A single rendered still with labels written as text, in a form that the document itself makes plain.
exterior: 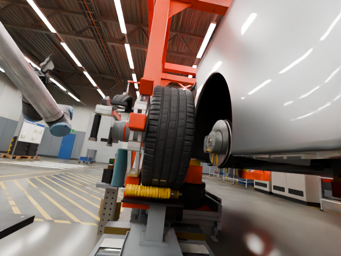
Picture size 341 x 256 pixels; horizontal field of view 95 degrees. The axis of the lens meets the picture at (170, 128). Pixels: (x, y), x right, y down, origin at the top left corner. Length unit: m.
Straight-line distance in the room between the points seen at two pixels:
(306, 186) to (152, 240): 4.96
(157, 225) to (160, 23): 1.91
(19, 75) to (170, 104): 0.62
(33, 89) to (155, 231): 0.93
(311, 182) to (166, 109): 5.26
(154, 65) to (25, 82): 1.17
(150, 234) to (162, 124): 0.65
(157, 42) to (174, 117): 1.26
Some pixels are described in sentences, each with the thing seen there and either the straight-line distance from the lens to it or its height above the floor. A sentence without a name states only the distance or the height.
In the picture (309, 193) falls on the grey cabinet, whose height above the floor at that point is 0.30.
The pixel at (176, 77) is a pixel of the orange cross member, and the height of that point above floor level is 2.67.
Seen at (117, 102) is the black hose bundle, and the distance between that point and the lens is 0.92.
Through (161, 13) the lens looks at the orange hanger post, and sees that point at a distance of 2.17.
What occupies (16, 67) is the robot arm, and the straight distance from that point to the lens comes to 0.85.
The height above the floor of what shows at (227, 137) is 0.87.
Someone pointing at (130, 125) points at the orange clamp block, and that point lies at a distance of 0.72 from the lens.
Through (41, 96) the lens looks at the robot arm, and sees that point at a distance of 0.88.
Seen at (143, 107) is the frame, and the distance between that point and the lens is 0.84.
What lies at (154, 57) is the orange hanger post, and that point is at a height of 1.72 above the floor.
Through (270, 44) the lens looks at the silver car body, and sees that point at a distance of 0.65.
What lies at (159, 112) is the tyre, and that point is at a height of 0.92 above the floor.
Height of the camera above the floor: 0.68
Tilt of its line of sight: 12 degrees up
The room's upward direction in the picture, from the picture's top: 7 degrees clockwise
